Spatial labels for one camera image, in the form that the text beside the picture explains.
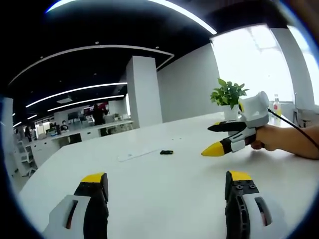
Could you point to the red wall screen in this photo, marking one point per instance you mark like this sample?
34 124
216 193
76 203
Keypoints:
93 109

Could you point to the black plastic buckle socket part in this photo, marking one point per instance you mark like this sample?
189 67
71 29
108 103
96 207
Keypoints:
163 152

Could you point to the green potted plant white pot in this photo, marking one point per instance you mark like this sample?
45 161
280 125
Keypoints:
228 95

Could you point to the clear drink bottle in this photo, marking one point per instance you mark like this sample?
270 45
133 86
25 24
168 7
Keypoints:
276 105

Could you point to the long curved ceiling light strip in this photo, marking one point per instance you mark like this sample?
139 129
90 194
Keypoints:
174 8

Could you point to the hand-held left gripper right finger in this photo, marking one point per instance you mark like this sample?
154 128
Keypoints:
236 199

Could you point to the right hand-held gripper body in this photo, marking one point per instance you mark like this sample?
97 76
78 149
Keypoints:
256 109

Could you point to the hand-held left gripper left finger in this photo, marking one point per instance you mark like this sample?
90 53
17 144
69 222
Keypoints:
96 189

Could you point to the long white office counter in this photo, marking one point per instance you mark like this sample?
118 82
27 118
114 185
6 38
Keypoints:
62 142

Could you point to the person's right hand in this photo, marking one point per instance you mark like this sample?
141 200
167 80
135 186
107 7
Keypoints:
270 138

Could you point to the white office chair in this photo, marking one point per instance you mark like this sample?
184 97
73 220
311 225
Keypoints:
26 156

